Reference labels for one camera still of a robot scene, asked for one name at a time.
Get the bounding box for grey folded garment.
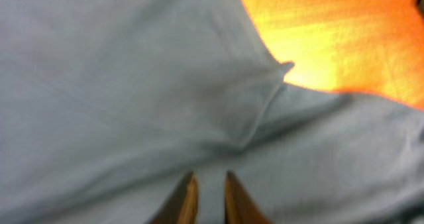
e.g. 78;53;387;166
1;0;423;223

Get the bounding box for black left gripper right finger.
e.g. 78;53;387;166
225;172;272;224

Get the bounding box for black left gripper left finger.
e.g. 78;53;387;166
148;172;199;224

